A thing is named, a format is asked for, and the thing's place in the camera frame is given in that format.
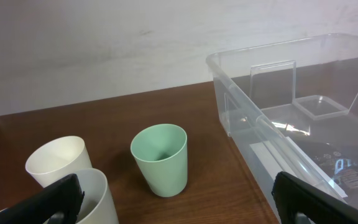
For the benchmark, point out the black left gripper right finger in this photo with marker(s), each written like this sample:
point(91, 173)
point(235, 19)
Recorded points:
point(299, 202)

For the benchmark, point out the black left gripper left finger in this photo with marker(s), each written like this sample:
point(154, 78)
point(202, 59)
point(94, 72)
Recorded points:
point(59, 202)

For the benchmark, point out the mint green plastic cup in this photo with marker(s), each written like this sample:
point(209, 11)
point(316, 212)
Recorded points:
point(160, 152)

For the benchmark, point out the clear plastic storage container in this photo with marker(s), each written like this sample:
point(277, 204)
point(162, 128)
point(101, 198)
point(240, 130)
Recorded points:
point(293, 106)

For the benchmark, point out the grey plastic cup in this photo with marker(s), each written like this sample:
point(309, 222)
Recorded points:
point(98, 206)

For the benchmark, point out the cream plastic cup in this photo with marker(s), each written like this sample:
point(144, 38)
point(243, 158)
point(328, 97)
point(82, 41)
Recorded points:
point(58, 158)

